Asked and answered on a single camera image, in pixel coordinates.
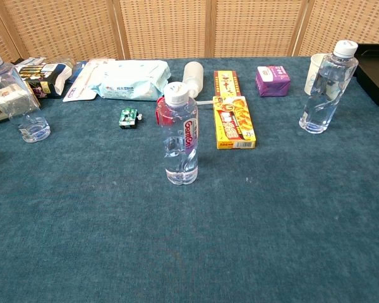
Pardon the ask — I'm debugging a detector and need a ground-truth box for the small red button block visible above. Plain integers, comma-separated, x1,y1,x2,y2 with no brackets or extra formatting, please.
155,96,172,126

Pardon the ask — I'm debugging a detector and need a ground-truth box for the dark battery pack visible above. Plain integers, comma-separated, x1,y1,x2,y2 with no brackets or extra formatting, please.
15,58,73,98

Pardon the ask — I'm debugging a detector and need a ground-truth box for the yellow red curry box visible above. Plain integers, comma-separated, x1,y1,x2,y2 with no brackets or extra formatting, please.
213,95,257,150

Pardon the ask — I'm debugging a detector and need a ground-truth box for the clear bottle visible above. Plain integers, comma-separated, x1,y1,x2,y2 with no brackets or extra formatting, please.
0,49,51,143
155,81,199,186
299,40,359,134

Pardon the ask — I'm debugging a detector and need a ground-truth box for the pink white toothbrush pack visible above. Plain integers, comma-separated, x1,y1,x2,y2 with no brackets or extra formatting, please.
62,59,114,103

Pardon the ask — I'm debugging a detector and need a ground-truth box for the purple small box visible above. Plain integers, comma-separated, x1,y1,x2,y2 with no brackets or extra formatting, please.
255,65,292,97

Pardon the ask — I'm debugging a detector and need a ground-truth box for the light blue wet wipes pack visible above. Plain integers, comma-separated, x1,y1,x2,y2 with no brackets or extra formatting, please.
91,59,172,102

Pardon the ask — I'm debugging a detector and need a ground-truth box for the black plastic tray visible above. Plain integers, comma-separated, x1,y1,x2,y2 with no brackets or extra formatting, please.
353,43,379,109

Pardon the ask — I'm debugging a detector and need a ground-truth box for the woven rattan folding screen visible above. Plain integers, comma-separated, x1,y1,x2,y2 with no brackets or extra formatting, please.
0,0,379,63

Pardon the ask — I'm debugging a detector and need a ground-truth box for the small green circuit board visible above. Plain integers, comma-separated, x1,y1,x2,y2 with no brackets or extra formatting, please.
118,107,143,130

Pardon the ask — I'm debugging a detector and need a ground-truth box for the slim red yellow spice box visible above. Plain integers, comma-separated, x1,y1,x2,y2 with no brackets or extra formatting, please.
213,70,242,97

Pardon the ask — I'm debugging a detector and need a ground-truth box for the white paper cup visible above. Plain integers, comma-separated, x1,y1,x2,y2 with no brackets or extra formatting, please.
304,53,329,95

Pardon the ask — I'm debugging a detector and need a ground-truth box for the white squeeze wash bottle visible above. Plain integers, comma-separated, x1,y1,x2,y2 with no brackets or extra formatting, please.
182,61,214,105

